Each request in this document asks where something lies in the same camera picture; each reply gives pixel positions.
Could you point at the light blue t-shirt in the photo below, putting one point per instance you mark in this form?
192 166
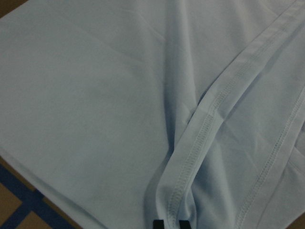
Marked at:
123 112

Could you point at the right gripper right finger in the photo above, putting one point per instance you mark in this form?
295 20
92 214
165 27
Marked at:
184 224

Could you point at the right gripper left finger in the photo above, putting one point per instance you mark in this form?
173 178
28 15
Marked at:
158 224

